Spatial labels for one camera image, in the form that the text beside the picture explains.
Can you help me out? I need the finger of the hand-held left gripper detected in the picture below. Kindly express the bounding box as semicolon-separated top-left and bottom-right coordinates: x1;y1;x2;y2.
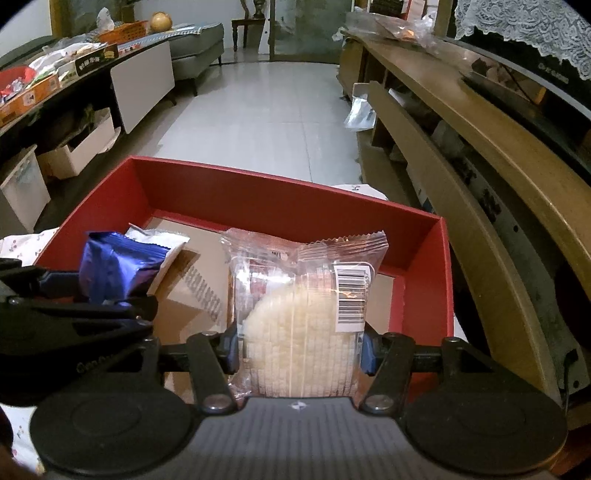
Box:
0;258;81;299
0;295;158;326

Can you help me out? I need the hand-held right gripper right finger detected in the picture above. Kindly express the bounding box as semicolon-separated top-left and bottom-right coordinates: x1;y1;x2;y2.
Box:
360;332;492;415

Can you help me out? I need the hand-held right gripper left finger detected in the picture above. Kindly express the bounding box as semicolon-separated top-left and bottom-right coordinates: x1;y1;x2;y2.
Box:
139;330;243;414

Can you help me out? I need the dark blue snack packet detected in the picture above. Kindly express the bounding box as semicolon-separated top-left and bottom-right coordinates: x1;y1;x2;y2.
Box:
78;232;170;304

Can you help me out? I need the clear rice cracker packet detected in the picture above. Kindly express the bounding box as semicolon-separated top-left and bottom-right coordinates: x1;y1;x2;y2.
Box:
221;228;389;400

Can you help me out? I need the red cardboard box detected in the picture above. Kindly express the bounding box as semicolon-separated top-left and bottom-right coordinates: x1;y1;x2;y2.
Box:
32;156;456;403

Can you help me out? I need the floral white cloth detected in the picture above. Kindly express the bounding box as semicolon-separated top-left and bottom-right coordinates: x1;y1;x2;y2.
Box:
0;184;389;480

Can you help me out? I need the white snack packet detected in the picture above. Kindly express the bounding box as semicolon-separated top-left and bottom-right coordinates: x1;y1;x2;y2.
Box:
124;224;191;296

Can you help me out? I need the white storage bin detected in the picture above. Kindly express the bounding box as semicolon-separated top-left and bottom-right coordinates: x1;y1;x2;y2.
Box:
0;144;52;234

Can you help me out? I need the white open storage box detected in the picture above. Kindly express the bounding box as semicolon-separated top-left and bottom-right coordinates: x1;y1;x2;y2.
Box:
36;107;122;179

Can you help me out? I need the orange cardboard box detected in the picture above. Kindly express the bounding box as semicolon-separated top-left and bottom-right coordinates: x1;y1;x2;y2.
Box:
0;73;62;126

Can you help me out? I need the white storage cabinet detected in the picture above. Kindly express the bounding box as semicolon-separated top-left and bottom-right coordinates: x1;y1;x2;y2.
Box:
0;33;177;234

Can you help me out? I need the dark printed snack box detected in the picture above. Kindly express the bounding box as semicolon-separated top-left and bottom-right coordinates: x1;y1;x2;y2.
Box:
73;42;120;71

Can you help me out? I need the wooden television stand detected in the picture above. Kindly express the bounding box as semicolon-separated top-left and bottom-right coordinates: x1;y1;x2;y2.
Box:
338;27;591;432

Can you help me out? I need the white plastic bag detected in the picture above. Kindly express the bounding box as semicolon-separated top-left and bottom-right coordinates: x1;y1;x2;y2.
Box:
343;91;378;131

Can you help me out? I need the orange plastic basket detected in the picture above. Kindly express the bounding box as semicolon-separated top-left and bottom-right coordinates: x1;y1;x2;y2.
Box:
98;20;149;45

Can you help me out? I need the grey sofa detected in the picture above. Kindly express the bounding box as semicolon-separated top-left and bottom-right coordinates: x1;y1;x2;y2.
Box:
165;22;226;96

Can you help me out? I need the black curved television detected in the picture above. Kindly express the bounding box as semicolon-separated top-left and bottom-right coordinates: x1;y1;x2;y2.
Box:
441;36;591;160

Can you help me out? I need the clear plastic bags pile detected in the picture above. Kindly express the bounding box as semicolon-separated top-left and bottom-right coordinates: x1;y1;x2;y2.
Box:
345;10;446;52

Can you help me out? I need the glass sliding door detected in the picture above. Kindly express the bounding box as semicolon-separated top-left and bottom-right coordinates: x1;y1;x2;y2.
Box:
269;0;355;64

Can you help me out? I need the white lace cloth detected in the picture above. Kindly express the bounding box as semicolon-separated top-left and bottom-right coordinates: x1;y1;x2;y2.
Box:
454;0;591;83

